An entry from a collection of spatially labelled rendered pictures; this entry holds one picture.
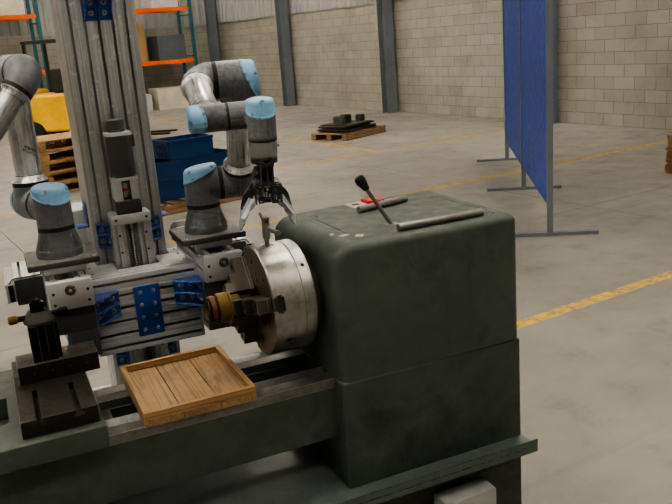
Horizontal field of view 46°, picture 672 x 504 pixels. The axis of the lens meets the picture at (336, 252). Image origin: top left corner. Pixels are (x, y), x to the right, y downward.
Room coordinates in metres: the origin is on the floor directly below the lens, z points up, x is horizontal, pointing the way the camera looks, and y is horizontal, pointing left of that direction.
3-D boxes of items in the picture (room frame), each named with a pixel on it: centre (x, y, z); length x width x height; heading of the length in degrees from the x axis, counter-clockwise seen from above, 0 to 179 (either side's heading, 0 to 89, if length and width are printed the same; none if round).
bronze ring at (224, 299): (2.11, 0.33, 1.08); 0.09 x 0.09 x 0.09; 23
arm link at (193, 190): (2.74, 0.44, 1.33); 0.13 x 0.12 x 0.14; 103
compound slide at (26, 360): (2.01, 0.77, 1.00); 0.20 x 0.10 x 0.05; 113
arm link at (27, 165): (2.65, 1.00, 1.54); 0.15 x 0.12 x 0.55; 44
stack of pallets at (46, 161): (11.24, 3.63, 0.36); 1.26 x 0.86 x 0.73; 132
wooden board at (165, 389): (2.06, 0.45, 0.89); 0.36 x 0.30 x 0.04; 23
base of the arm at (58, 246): (2.55, 0.91, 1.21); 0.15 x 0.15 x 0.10
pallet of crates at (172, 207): (9.27, 1.69, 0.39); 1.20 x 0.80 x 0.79; 129
